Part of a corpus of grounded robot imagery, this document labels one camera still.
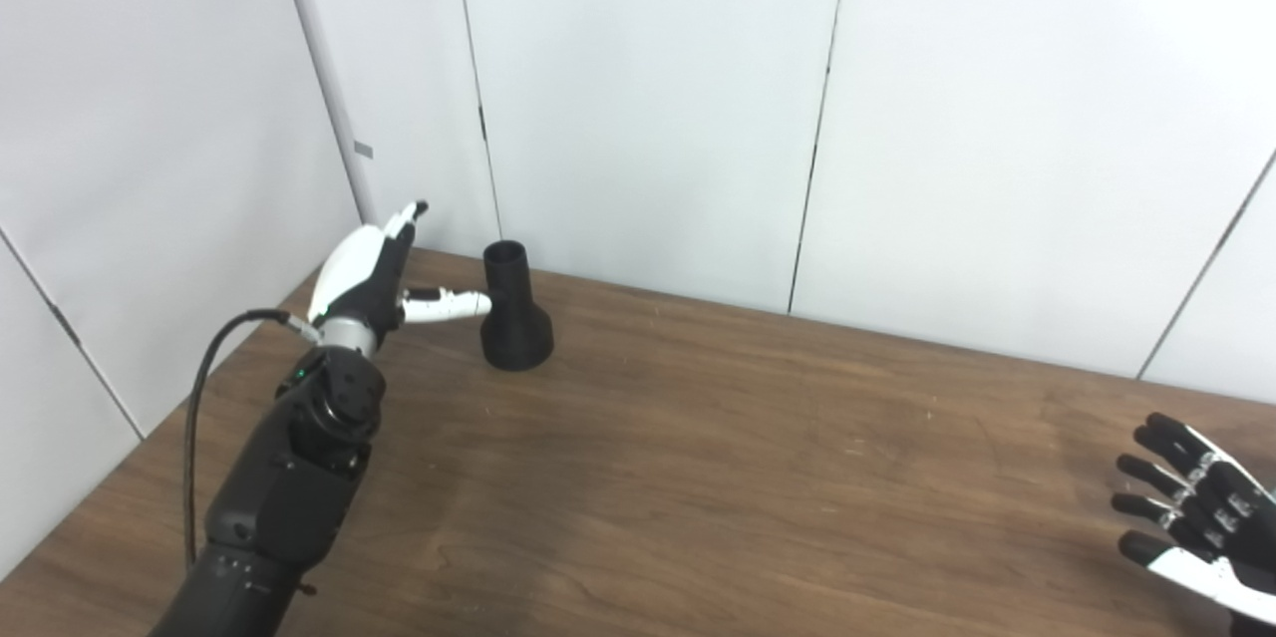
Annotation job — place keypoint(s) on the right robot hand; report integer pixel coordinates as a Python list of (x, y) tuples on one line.
[(1236, 517)]

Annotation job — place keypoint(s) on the black cone nozzle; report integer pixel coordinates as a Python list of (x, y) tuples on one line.
[(516, 338)]

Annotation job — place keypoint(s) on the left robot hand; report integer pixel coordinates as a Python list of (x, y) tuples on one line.
[(369, 278)]

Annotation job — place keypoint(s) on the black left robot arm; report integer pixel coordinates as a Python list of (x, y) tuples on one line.
[(289, 487)]

